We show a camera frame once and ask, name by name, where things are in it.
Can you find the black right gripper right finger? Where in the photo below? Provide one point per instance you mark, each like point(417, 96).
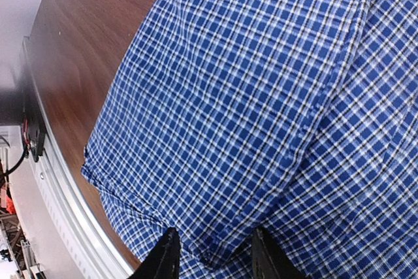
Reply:
point(269, 260)

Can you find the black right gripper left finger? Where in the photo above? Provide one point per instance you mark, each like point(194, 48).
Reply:
point(163, 261)

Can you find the front aluminium rail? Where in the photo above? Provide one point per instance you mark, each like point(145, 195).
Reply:
point(87, 243)

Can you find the blue plaid long sleeve shirt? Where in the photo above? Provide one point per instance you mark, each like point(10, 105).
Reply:
point(299, 116)

